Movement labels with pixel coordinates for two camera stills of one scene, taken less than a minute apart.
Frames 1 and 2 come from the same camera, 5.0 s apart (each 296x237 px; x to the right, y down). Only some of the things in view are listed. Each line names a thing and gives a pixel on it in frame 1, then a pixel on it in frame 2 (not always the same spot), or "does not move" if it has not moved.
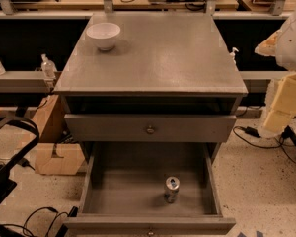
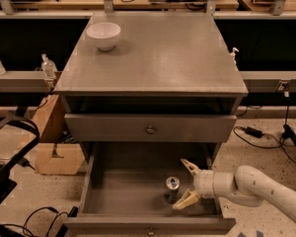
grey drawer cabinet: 169,80 does not move
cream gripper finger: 290,97 → 191,167
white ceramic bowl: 105,34 does not move
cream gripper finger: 268,46 → 189,197
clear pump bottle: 48,67 does not move
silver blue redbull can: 171,193 does not move
